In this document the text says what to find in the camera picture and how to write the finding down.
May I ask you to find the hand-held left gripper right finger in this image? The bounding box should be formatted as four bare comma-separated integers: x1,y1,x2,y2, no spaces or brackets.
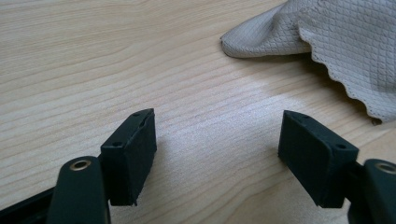
277,109,360,208

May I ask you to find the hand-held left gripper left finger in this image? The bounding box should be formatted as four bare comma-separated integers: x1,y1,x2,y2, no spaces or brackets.
100,107,158,207

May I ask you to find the grey textured cleaning cloth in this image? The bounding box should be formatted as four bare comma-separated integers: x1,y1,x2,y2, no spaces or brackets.
219,0,396,125

